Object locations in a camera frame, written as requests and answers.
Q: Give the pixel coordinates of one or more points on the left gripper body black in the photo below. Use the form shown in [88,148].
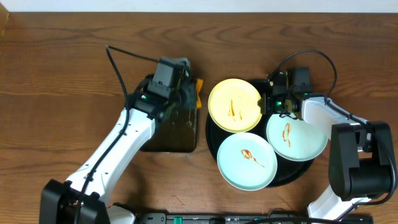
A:
[189,94]

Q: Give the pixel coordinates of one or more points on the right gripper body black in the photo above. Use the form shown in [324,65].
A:
[275,104]

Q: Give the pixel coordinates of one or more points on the orange green sponge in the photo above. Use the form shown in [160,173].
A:
[198,87]

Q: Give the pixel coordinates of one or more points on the light blue plate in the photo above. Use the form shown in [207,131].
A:
[247,161]
[294,139]

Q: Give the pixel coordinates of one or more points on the yellow plate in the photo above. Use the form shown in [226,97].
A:
[232,105]

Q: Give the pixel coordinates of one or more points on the light blue plate front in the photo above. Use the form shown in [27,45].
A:
[247,161]

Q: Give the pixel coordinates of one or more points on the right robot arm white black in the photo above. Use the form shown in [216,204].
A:
[362,168]

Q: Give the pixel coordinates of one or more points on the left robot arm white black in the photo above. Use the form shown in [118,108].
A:
[84,196]

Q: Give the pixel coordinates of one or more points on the black rectangular water tray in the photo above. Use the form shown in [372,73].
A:
[175,131]

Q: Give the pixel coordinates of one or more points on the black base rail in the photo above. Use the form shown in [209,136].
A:
[277,215]

